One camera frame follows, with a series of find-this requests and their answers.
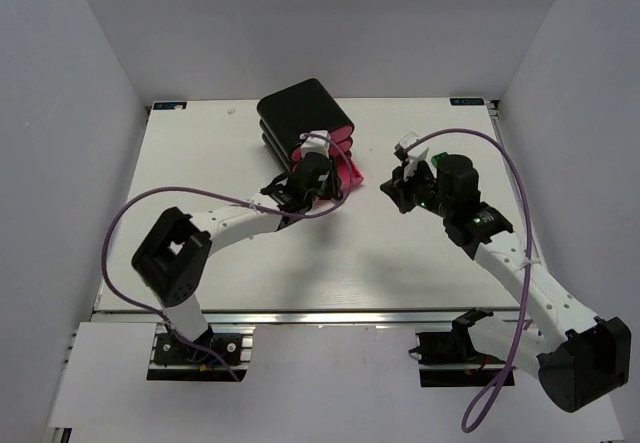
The green square lego brick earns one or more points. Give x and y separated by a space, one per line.
435 159

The black drawer cabinet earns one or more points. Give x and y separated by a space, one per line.
304 107

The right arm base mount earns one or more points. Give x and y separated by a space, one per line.
448 359

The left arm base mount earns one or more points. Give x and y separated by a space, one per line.
173 361

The aluminium front rail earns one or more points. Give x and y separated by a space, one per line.
403 317

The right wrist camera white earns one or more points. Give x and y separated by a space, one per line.
410 153

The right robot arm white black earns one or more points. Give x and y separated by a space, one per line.
577 356

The pink top drawer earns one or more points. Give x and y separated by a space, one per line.
336 135

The pink bottom drawer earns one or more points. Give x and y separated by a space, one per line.
350 173

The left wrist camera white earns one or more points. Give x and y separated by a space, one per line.
317 142

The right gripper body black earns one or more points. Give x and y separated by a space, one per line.
398 189

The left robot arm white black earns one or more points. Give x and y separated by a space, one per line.
172 257

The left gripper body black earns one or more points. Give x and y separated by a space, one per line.
323 183

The blue corner label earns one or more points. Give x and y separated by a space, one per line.
466 101
169 106

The left blue corner label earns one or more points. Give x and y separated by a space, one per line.
169 106

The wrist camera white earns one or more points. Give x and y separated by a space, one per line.
317 142
410 153

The right blue corner label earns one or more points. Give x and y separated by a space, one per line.
466 101

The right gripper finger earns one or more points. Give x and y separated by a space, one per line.
398 175
399 193

